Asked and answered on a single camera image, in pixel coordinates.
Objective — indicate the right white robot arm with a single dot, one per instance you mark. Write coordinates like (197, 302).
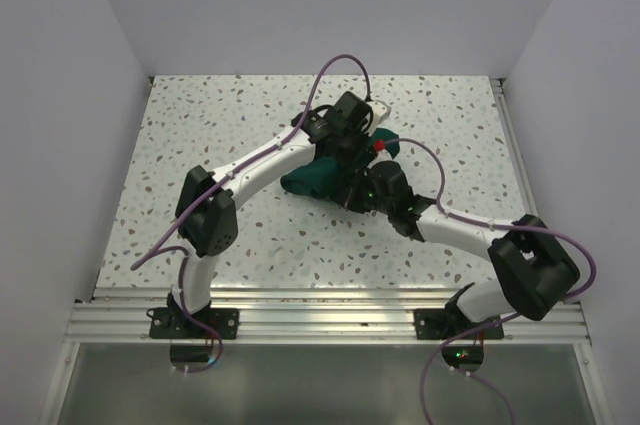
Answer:
(533, 271)

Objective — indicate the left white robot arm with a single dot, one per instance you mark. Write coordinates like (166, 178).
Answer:
(206, 214)

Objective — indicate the dark green surgical cloth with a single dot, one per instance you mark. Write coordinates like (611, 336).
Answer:
(325, 177)

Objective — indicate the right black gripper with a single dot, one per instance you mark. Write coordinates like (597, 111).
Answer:
(350, 195)

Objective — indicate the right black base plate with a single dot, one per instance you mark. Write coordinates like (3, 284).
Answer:
(438, 324)

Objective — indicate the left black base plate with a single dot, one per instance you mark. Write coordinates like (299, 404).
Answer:
(165, 325)

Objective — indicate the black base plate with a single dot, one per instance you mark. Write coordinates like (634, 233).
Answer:
(165, 325)
(438, 324)

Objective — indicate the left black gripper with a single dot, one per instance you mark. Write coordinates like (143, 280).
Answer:
(362, 131)

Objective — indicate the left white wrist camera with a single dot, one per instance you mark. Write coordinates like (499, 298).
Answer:
(381, 110)

